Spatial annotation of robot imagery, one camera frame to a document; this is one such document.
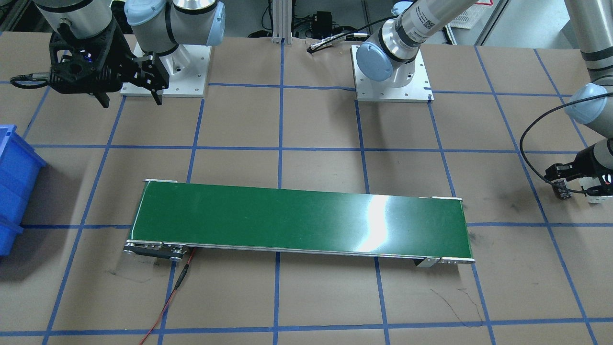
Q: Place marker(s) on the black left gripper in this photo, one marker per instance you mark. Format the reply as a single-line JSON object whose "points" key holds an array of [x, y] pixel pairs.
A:
{"points": [[585, 165]]}

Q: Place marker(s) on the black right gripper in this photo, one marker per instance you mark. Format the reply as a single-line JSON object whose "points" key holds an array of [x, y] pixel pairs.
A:
{"points": [[120, 56]]}

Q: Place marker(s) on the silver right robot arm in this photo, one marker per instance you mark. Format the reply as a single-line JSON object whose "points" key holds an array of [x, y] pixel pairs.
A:
{"points": [[181, 32]]}

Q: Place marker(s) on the white red circuit breaker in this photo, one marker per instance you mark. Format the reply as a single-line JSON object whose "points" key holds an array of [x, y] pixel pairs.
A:
{"points": [[598, 189]]}

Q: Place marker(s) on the green conveyor belt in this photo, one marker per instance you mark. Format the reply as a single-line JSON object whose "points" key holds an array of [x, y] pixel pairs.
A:
{"points": [[172, 217]]}

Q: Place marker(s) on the blue plastic bin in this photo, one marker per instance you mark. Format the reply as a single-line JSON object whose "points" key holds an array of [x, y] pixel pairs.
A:
{"points": [[19, 169]]}

